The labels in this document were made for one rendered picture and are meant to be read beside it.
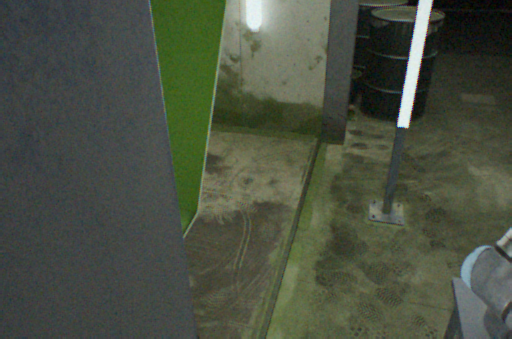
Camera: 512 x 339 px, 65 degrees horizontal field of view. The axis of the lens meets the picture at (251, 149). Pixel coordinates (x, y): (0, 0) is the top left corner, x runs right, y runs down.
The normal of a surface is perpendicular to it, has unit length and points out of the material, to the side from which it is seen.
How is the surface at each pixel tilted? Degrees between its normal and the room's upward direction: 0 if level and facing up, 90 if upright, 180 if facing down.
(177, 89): 90
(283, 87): 90
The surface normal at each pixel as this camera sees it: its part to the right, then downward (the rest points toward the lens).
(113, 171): 0.96, 0.11
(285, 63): -0.28, 0.48
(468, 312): -0.02, -0.87
